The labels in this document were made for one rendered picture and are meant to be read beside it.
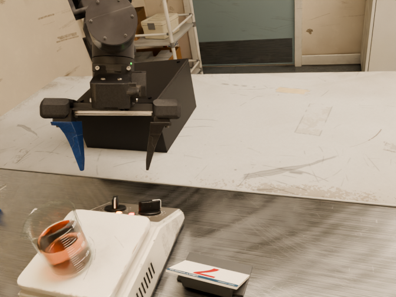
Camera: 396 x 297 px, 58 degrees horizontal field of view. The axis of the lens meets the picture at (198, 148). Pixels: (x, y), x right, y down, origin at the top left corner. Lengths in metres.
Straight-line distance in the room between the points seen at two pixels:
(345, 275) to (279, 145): 0.29
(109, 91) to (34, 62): 1.97
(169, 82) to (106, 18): 0.32
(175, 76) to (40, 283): 0.48
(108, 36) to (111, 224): 0.22
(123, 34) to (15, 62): 1.89
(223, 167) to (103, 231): 0.28
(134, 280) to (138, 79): 0.23
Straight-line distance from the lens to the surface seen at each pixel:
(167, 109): 0.49
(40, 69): 2.43
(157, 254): 0.48
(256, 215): 0.56
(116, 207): 0.54
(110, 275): 0.42
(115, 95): 0.44
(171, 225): 0.51
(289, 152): 0.68
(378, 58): 2.80
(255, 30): 3.36
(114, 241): 0.45
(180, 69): 0.78
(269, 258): 0.51
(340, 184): 0.62
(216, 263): 0.50
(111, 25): 0.43
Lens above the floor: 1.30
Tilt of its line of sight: 33 degrees down
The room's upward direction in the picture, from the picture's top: 10 degrees counter-clockwise
